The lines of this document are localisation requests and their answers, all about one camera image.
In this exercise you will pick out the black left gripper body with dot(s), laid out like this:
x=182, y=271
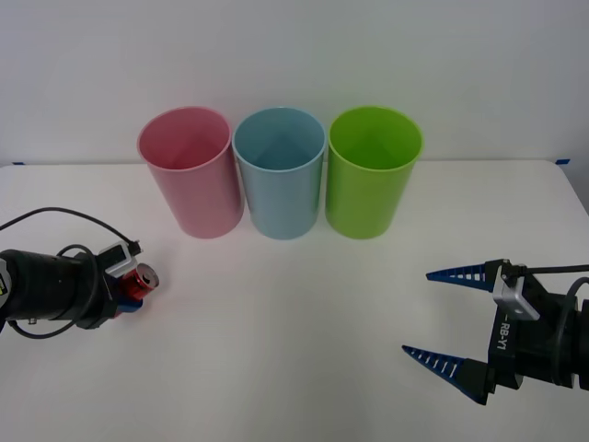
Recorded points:
x=97, y=304

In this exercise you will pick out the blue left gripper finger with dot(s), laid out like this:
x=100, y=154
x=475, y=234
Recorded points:
x=130, y=305

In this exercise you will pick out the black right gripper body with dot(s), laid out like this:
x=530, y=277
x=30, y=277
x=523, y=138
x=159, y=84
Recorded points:
x=506, y=350

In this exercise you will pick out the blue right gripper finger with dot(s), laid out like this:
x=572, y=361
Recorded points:
x=460, y=373
x=465, y=275

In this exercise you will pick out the red drink can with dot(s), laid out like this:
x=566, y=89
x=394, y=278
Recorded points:
x=137, y=284

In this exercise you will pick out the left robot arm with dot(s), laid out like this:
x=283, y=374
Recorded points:
x=46, y=285

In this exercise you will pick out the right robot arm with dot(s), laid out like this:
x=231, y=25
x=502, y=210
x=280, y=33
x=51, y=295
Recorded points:
x=552, y=345

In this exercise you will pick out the green plastic bin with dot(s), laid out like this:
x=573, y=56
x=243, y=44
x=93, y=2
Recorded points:
x=363, y=202

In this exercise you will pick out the pink plastic bin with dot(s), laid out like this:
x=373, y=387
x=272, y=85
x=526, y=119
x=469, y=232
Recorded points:
x=198, y=198

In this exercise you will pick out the pale blue plastic bin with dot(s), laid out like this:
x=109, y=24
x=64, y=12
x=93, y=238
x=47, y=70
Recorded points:
x=280, y=202

